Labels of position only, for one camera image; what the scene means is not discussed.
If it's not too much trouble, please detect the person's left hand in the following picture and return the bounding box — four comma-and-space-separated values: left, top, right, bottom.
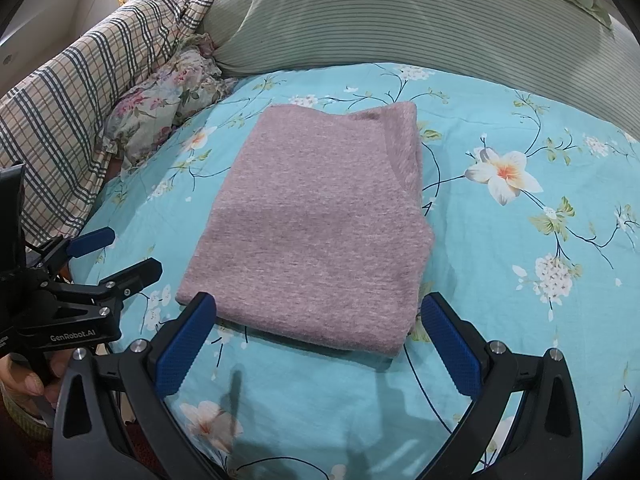
1, 350, 73, 415

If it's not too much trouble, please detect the green striped bolster pillow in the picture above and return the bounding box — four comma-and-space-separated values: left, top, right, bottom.
203, 0, 639, 134

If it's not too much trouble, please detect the plaid checked blanket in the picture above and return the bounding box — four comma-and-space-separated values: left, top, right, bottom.
1, 0, 214, 244

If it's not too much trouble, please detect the mauve knit shirt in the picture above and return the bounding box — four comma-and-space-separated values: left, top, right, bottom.
176, 102, 434, 356

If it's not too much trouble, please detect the pink floral pillow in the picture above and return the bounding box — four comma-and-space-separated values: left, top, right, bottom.
103, 32, 236, 171

